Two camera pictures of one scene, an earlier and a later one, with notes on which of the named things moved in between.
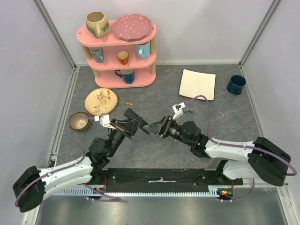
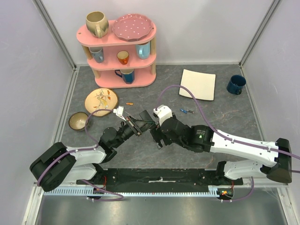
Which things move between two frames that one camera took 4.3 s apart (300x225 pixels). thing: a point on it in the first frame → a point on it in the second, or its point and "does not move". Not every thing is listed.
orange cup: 123,56 does not move
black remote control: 131,115 → 145,116
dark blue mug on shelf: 127,74 does not move
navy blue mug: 236,84 does not move
